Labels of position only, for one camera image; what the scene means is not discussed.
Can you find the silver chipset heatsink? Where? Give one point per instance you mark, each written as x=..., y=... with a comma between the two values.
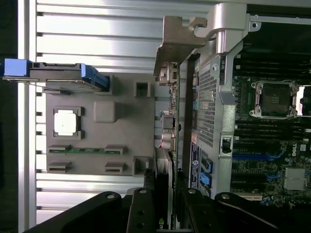
x=294, y=178

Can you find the silver CPU chip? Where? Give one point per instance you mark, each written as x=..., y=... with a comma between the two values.
x=65, y=124

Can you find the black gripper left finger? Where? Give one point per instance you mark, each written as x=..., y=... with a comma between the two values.
x=142, y=211

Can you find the white expansion slot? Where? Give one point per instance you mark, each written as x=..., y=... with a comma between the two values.
x=250, y=197

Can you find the green RAM stick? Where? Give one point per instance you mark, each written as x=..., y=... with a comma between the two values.
x=87, y=150

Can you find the green motherboard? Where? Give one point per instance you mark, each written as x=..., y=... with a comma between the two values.
x=291, y=150

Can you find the open black PC case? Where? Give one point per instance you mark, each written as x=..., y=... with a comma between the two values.
x=226, y=102

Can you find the metal socket cover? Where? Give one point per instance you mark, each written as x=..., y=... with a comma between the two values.
x=301, y=97

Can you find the grey parts rack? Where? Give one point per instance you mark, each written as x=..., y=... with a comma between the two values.
x=109, y=136

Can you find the blue expansion slot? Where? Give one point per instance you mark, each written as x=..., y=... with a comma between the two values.
x=252, y=156

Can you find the hard disk in blue carrier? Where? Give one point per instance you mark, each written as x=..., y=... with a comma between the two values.
x=60, y=70

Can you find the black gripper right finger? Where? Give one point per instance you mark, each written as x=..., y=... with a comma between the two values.
x=201, y=213

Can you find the CPU socket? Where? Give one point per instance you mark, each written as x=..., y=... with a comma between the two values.
x=275, y=99

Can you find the blue slot retention clip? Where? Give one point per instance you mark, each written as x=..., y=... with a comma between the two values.
x=206, y=183
x=207, y=166

